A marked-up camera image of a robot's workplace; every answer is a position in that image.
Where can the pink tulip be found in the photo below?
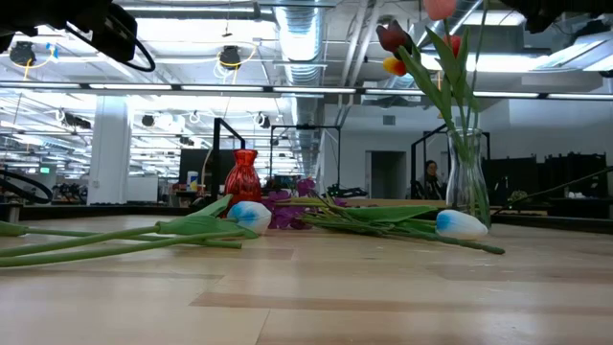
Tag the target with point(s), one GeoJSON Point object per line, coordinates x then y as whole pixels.
{"type": "Point", "coordinates": [439, 7]}

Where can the dark maroon tulip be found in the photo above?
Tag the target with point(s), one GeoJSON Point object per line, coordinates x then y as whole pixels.
{"type": "Point", "coordinates": [392, 37]}

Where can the yellow tulip with red base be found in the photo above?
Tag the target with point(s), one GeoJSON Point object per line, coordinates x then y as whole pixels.
{"type": "Point", "coordinates": [393, 67]}

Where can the white blue tulip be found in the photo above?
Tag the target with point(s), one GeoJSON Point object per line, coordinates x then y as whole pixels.
{"type": "Point", "coordinates": [249, 215]}
{"type": "Point", "coordinates": [460, 225]}

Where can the black ceiling-mounted device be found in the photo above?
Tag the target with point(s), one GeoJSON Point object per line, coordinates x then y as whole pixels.
{"type": "Point", "coordinates": [22, 52]}
{"type": "Point", "coordinates": [230, 57]}

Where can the white building column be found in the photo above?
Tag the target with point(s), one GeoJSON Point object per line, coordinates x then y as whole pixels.
{"type": "Point", "coordinates": [110, 153]}

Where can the long LED light bar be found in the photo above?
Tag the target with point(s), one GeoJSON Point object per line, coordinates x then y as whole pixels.
{"type": "Point", "coordinates": [220, 87]}

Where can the black monitor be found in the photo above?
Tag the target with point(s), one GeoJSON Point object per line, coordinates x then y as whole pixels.
{"type": "Point", "coordinates": [196, 165]}

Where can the black equipment cabinet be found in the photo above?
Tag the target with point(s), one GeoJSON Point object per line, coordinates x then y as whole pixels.
{"type": "Point", "coordinates": [565, 177]}

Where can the white bottle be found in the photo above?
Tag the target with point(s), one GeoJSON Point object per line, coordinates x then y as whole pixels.
{"type": "Point", "coordinates": [192, 181]}

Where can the red glass vase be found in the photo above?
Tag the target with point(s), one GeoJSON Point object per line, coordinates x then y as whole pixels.
{"type": "Point", "coordinates": [242, 182]}

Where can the clear glass vase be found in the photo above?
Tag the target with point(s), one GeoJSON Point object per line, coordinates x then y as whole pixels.
{"type": "Point", "coordinates": [455, 191]}

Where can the person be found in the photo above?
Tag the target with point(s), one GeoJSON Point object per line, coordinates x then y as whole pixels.
{"type": "Point", "coordinates": [431, 182]}

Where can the purple artificial flower bunch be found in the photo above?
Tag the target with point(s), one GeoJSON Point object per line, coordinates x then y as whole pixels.
{"type": "Point", "coordinates": [287, 215]}

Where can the black aluminium rig frame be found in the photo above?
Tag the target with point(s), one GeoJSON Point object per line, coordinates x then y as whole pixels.
{"type": "Point", "coordinates": [96, 212]}

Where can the silver ventilation duct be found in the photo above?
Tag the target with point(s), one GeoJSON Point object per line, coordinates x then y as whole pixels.
{"type": "Point", "coordinates": [301, 38]}

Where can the thin black background frame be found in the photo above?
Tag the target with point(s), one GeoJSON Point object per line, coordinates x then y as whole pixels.
{"type": "Point", "coordinates": [339, 158]}

